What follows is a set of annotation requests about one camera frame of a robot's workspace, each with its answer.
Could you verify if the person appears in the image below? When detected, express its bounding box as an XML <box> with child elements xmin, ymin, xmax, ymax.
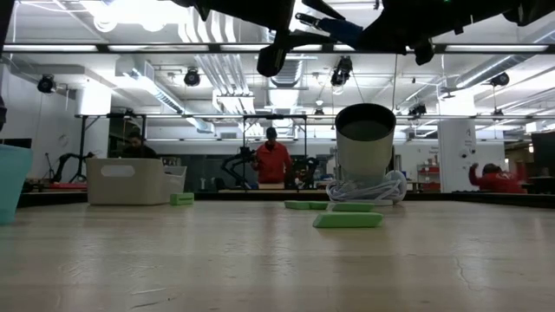
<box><xmin>120</xmin><ymin>131</ymin><xmax>160</xmax><ymax>159</ymax></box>
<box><xmin>467</xmin><ymin>162</ymin><xmax>528</xmax><ymax>195</ymax></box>
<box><xmin>253</xmin><ymin>127</ymin><xmax>294</xmax><ymax>185</ymax></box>

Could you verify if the black aluminium table frame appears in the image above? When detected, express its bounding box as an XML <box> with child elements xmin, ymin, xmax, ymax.
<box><xmin>16</xmin><ymin>190</ymin><xmax>555</xmax><ymax>210</ymax></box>

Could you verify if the white coiled lamp cable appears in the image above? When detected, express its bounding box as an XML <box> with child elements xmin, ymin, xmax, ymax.
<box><xmin>325</xmin><ymin>175</ymin><xmax>407</xmax><ymax>205</ymax></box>

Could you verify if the red flat mat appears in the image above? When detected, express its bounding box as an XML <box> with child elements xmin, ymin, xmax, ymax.
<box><xmin>48</xmin><ymin>182</ymin><xmax>89</xmax><ymax>191</ymax></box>

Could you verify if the grey cylindrical cup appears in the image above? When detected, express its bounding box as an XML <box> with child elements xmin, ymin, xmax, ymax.
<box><xmin>334</xmin><ymin>102</ymin><xmax>408</xmax><ymax>205</ymax></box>

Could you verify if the black background workstation frame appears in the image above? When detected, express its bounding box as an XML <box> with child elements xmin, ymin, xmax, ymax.
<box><xmin>75</xmin><ymin>112</ymin><xmax>310</xmax><ymax>192</ymax></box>

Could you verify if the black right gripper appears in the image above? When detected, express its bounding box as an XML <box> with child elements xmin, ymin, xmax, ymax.
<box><xmin>258</xmin><ymin>0</ymin><xmax>478</xmax><ymax>78</ymax></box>

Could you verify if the red shelf cart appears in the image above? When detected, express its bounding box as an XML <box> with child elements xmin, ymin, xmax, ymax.
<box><xmin>417</xmin><ymin>163</ymin><xmax>440</xmax><ymax>192</ymax></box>

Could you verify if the black background monitor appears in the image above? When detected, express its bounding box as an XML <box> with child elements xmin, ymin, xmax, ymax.
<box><xmin>531</xmin><ymin>131</ymin><xmax>555</xmax><ymax>178</ymax></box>

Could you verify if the blue-handled metal hole punch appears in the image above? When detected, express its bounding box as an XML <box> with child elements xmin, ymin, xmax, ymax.
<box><xmin>296</xmin><ymin>11</ymin><xmax>364</xmax><ymax>49</ymax></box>

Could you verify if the white translucent plastic bin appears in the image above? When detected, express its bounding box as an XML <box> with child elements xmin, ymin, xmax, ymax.
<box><xmin>85</xmin><ymin>157</ymin><xmax>187</xmax><ymax>206</ymax></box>

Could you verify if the teal plastic cup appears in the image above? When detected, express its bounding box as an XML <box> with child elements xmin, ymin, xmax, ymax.
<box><xmin>0</xmin><ymin>144</ymin><xmax>34</xmax><ymax>225</ymax></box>

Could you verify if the black wall screen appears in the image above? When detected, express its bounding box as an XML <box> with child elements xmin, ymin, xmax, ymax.
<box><xmin>0</xmin><ymin>138</ymin><xmax>33</xmax><ymax>150</ymax></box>

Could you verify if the black horizontal rig crossbar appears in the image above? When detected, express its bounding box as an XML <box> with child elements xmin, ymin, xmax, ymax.
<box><xmin>0</xmin><ymin>42</ymin><xmax>555</xmax><ymax>55</ymax></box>

